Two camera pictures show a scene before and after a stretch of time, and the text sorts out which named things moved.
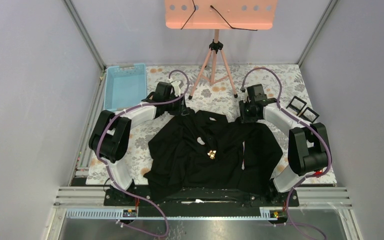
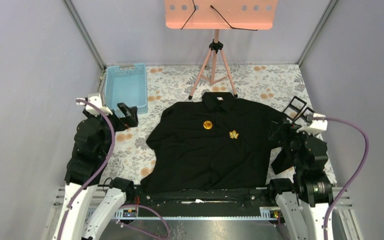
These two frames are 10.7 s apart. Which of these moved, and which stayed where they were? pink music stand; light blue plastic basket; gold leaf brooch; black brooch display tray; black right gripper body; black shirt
Moved: gold leaf brooch; black right gripper body; black shirt
Stayed: pink music stand; light blue plastic basket; black brooch display tray
